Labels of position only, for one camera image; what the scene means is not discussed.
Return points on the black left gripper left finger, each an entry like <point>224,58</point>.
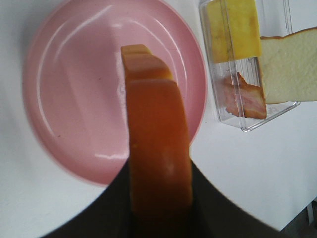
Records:
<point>109,216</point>

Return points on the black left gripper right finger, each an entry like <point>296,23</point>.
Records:
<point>215,216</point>

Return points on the pink bacon strip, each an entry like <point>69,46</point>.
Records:
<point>252,96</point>

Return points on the bread slice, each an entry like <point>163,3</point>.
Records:
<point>159,161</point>
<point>289,67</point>

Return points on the pink round plate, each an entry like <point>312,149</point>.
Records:
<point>73,80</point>

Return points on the yellow cheese slice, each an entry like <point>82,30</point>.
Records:
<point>234,27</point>

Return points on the right clear plastic tray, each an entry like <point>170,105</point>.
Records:
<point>272,18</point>

